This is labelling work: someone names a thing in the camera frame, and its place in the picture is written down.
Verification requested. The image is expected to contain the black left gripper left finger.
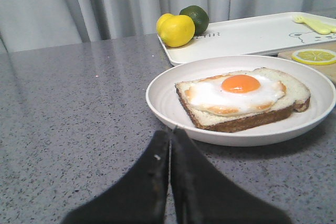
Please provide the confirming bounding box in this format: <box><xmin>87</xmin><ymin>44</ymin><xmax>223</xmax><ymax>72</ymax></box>
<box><xmin>63</xmin><ymin>131</ymin><xmax>170</xmax><ymax>223</ymax></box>

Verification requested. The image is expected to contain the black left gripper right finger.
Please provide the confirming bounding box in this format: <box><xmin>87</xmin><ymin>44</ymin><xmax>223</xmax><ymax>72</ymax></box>
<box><xmin>171</xmin><ymin>129</ymin><xmax>291</xmax><ymax>223</ymax></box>

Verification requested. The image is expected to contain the white round plate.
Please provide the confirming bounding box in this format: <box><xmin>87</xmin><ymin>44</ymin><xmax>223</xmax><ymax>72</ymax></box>
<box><xmin>146</xmin><ymin>55</ymin><xmax>335</xmax><ymax>146</ymax></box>

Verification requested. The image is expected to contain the fried egg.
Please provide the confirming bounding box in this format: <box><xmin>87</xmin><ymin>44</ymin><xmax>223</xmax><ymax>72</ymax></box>
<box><xmin>184</xmin><ymin>73</ymin><xmax>286</xmax><ymax>116</ymax></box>

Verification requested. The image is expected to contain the bread slice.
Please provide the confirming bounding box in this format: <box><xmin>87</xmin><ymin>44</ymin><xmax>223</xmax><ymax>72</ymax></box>
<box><xmin>175</xmin><ymin>68</ymin><xmax>311</xmax><ymax>133</ymax></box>

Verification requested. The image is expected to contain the white bear tray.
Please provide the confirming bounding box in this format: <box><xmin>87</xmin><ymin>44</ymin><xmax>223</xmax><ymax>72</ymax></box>
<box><xmin>162</xmin><ymin>12</ymin><xmax>335</xmax><ymax>66</ymax></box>

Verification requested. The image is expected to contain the yellow lemon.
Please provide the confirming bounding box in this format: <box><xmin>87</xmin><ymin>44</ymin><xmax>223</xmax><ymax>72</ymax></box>
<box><xmin>156</xmin><ymin>13</ymin><xmax>195</xmax><ymax>48</ymax></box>

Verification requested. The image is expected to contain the green lime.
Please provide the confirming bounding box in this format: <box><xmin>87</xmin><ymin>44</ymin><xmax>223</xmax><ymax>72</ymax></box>
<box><xmin>179</xmin><ymin>5</ymin><xmax>209</xmax><ymax>36</ymax></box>

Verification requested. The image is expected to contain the lemon slice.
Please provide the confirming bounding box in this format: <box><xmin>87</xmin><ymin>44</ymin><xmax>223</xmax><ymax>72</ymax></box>
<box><xmin>291</xmin><ymin>49</ymin><xmax>335</xmax><ymax>66</ymax></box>

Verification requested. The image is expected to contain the wooden cutting board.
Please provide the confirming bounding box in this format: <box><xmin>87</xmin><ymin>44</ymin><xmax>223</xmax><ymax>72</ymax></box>
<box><xmin>278</xmin><ymin>51</ymin><xmax>336</xmax><ymax>84</ymax></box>

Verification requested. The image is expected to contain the yellow plastic fork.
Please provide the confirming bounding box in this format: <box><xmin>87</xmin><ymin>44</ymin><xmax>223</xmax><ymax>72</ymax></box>
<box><xmin>293</xmin><ymin>16</ymin><xmax>335</xmax><ymax>35</ymax></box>

